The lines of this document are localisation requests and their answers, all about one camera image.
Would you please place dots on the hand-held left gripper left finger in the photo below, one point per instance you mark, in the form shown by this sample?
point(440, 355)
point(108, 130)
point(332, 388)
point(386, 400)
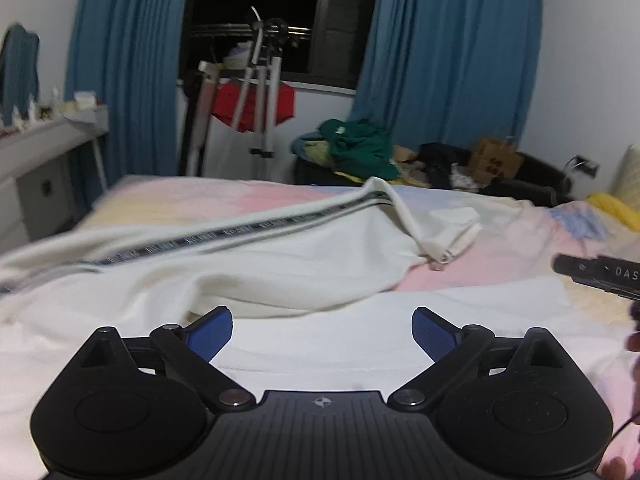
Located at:
point(210, 332)

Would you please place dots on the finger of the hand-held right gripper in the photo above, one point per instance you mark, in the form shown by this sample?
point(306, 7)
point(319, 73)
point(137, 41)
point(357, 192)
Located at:
point(575, 266)

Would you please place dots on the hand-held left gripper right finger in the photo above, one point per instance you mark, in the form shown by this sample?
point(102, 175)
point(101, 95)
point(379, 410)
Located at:
point(435, 335)

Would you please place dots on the white pants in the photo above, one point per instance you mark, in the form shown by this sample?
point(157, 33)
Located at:
point(275, 265)

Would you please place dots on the yellow pillow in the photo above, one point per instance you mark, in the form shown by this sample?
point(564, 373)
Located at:
point(615, 210)

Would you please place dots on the pastel bed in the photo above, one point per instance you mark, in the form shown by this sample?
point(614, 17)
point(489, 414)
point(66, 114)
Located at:
point(500, 280)

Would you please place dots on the black sofa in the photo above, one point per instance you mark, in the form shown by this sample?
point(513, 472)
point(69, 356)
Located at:
point(535, 180)

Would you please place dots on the brown paper bag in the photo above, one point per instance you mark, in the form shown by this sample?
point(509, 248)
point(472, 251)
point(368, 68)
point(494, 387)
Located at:
point(495, 160)

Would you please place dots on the green garment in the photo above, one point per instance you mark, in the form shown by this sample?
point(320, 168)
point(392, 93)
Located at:
point(360, 150)

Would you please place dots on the folded black white stand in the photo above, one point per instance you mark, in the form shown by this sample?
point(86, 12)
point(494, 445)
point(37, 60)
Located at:
point(202, 110)

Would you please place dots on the red garment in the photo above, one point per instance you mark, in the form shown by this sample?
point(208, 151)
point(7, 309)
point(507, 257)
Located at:
point(225, 105)

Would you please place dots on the white dressing table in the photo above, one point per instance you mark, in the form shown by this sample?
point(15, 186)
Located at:
point(45, 160)

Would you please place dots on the silver tripod stand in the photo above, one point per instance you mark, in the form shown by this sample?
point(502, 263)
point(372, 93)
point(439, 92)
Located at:
point(270, 85)

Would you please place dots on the tissue box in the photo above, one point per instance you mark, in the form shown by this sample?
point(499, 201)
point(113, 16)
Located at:
point(85, 100)

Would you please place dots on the metal railing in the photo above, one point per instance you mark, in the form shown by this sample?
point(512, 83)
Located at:
point(220, 30)

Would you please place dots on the wavy mirror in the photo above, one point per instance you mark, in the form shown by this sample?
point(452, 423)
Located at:
point(20, 75)

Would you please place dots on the wall socket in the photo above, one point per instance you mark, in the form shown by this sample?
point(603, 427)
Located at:
point(586, 166)

